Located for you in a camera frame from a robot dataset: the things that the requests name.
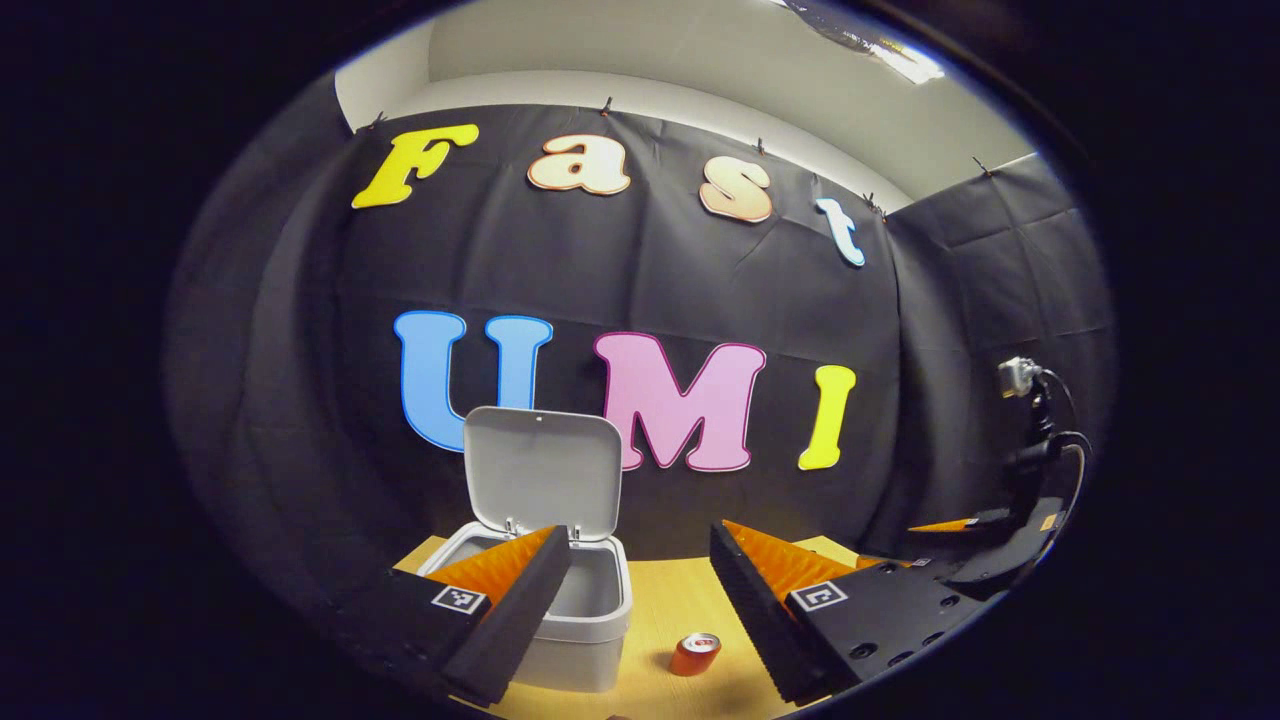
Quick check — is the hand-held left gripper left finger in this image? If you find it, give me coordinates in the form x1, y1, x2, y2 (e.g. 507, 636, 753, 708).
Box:
330, 525, 574, 710

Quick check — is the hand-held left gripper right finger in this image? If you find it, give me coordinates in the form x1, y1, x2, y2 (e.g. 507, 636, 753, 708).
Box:
710, 520, 987, 705

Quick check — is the red pop can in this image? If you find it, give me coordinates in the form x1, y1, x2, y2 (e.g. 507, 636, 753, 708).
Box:
670, 632, 723, 678

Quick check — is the white desktop garbage bin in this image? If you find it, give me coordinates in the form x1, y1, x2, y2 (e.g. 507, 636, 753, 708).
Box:
418, 405, 633, 694

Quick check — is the wooden desktop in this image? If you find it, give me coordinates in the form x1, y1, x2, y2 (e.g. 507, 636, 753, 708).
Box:
395, 533, 961, 720

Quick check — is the black backdrop cloth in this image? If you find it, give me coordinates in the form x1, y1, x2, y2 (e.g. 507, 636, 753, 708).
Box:
165, 70, 1116, 621

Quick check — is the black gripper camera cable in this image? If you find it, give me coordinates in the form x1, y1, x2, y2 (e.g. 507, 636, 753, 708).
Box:
1040, 368, 1095, 521

